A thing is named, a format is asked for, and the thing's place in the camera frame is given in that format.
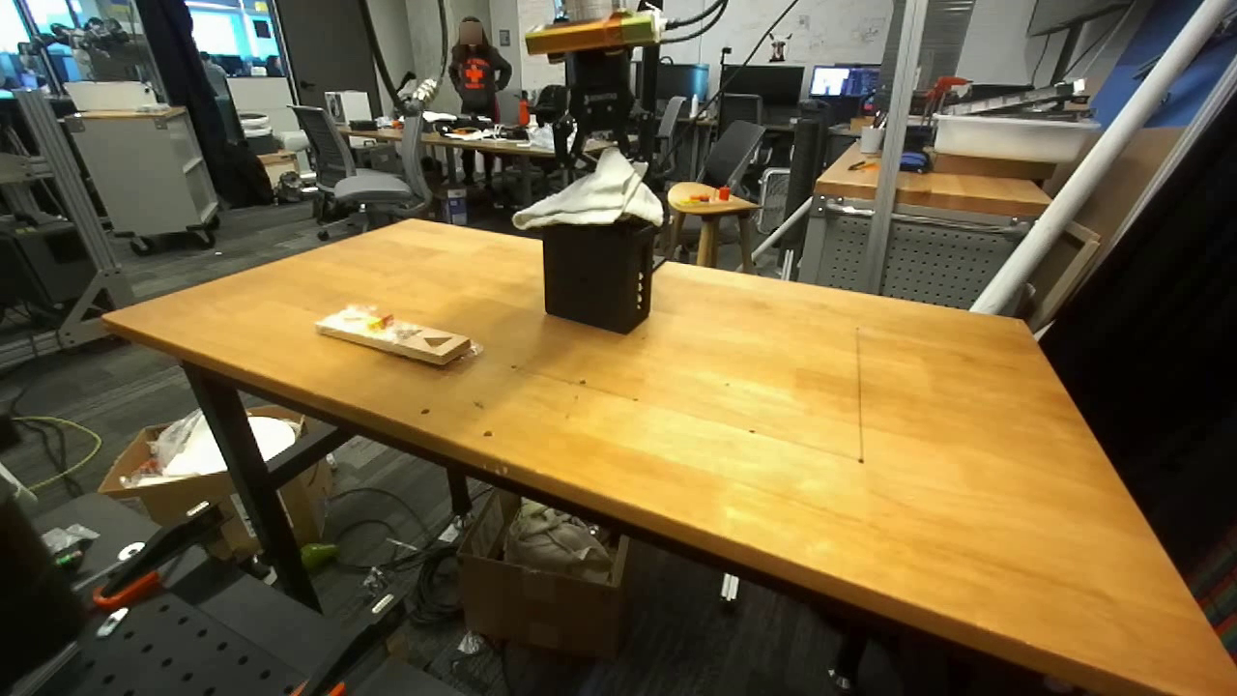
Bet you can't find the grey wheeled cabinet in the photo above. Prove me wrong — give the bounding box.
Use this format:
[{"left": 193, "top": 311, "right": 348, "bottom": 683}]
[{"left": 61, "top": 77, "right": 224, "bottom": 255}]

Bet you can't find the grey metal rack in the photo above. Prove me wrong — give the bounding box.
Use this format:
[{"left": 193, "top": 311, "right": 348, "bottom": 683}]
[{"left": 0, "top": 89, "right": 133, "bottom": 370}]

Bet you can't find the orange handled tool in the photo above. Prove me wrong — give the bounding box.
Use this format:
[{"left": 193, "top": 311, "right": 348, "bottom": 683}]
[{"left": 90, "top": 567, "right": 171, "bottom": 614}]

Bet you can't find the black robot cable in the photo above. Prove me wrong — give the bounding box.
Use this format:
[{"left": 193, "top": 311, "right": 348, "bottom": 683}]
[{"left": 662, "top": 0, "right": 733, "bottom": 40}]

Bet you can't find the lit computer monitor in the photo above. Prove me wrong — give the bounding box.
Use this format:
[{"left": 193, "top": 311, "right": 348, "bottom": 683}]
[{"left": 804, "top": 63, "right": 887, "bottom": 110}]

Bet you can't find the cluttered office desk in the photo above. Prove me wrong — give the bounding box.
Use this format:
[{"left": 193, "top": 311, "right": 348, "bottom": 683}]
[{"left": 348, "top": 120, "right": 611, "bottom": 224}]

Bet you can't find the white plastic bin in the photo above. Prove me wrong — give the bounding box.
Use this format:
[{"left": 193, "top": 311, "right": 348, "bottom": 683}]
[{"left": 928, "top": 112, "right": 1107, "bottom": 171}]

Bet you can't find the round wooden stool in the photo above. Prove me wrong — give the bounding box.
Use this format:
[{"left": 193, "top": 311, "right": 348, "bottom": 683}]
[{"left": 666, "top": 178, "right": 763, "bottom": 271}]

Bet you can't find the grey vertical post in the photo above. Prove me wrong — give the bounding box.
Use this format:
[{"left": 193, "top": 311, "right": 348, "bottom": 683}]
[{"left": 860, "top": 0, "right": 934, "bottom": 296}]

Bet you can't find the black table frame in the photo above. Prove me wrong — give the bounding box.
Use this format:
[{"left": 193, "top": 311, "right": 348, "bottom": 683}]
[{"left": 179, "top": 365, "right": 880, "bottom": 696}]

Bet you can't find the open cardboard box with cloths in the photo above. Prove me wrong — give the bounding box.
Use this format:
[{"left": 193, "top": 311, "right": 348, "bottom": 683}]
[{"left": 460, "top": 494, "right": 634, "bottom": 661}]

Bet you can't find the black vertical pole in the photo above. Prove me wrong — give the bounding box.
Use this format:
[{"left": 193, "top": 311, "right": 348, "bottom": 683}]
[{"left": 639, "top": 50, "right": 666, "bottom": 178}]

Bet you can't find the wooden workbench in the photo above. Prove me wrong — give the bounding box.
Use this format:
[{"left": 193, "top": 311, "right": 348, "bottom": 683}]
[{"left": 811, "top": 146, "right": 1057, "bottom": 313}]

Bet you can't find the black basket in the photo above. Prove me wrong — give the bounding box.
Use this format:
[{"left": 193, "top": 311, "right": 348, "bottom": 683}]
[{"left": 543, "top": 215, "right": 656, "bottom": 336}]

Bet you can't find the white towel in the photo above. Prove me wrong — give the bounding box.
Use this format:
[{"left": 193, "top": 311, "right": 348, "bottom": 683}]
[{"left": 510, "top": 146, "right": 669, "bottom": 237}]

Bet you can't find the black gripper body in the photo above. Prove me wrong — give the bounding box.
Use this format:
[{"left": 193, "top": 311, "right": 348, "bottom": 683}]
[{"left": 564, "top": 50, "right": 634, "bottom": 138}]

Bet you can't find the person in red black shirt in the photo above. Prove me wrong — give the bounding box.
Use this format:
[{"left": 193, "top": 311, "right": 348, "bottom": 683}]
[{"left": 443, "top": 13, "right": 519, "bottom": 122}]

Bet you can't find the white plastic bag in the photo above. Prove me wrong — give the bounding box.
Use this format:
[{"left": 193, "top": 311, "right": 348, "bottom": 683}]
[{"left": 147, "top": 407, "right": 304, "bottom": 486}]

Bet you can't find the black perforated cart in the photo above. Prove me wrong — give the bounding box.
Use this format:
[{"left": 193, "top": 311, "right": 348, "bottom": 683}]
[{"left": 35, "top": 563, "right": 407, "bottom": 696}]

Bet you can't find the wooden shape puzzle board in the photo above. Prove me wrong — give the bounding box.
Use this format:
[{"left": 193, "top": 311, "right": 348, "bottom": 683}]
[{"left": 312, "top": 302, "right": 474, "bottom": 370}]

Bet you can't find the cardboard box with white bag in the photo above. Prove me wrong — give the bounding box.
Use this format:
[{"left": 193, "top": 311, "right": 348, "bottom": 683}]
[{"left": 93, "top": 407, "right": 339, "bottom": 563}]

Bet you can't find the white diagonal pole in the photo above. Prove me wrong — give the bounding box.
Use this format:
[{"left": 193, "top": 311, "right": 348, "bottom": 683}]
[{"left": 965, "top": 0, "right": 1237, "bottom": 320}]

